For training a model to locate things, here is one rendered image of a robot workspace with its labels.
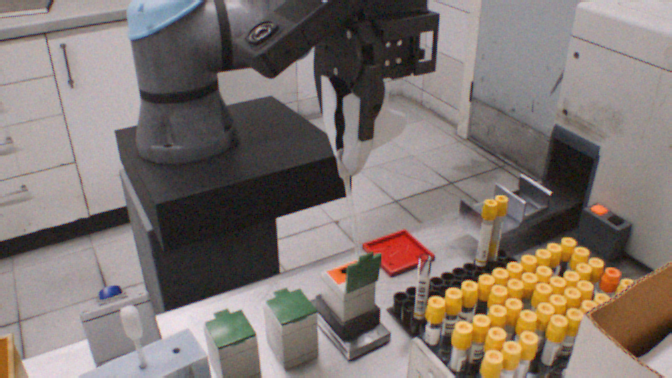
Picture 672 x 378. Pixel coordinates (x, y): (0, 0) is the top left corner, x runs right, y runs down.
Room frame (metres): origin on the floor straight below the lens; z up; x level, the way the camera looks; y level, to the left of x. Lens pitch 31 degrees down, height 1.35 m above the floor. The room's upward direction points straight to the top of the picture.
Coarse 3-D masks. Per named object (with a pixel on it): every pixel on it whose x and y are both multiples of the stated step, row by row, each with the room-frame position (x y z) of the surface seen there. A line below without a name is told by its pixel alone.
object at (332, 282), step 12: (324, 276) 0.47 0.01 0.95; (336, 276) 0.46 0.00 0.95; (324, 288) 0.47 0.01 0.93; (336, 288) 0.45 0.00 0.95; (372, 288) 0.46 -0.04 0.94; (324, 300) 0.47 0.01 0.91; (336, 300) 0.45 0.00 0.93; (348, 300) 0.44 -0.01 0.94; (360, 300) 0.45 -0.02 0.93; (372, 300) 0.46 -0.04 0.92; (336, 312) 0.45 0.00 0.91; (348, 312) 0.44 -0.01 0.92; (360, 312) 0.45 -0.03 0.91
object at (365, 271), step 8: (360, 256) 0.44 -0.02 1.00; (368, 256) 0.44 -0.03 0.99; (376, 256) 0.45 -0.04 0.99; (352, 264) 0.44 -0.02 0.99; (360, 264) 0.44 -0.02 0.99; (368, 264) 0.45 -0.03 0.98; (376, 264) 0.45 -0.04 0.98; (352, 272) 0.44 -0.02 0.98; (360, 272) 0.44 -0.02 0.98; (368, 272) 0.45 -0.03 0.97; (376, 272) 0.45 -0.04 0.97; (352, 280) 0.44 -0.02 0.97; (360, 280) 0.44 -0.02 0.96; (368, 280) 0.45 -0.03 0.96; (376, 280) 0.46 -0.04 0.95; (352, 288) 0.44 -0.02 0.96; (360, 288) 0.45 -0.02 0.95
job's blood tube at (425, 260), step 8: (424, 256) 0.47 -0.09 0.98; (424, 264) 0.46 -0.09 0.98; (424, 272) 0.46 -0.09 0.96; (424, 280) 0.46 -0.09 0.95; (416, 288) 0.46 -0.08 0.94; (424, 288) 0.46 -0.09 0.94; (416, 296) 0.46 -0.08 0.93; (424, 296) 0.46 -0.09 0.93; (416, 304) 0.46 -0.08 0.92; (424, 304) 0.46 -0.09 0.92; (416, 312) 0.46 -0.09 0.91; (424, 312) 0.46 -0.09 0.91
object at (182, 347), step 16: (176, 336) 0.36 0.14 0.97; (192, 336) 0.36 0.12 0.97; (144, 352) 0.34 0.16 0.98; (160, 352) 0.34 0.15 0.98; (176, 352) 0.34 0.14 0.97; (192, 352) 0.34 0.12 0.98; (96, 368) 0.32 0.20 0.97; (112, 368) 0.32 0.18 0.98; (128, 368) 0.32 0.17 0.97; (144, 368) 0.32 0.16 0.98; (160, 368) 0.32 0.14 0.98; (176, 368) 0.32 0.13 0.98; (192, 368) 0.33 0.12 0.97; (208, 368) 0.33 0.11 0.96
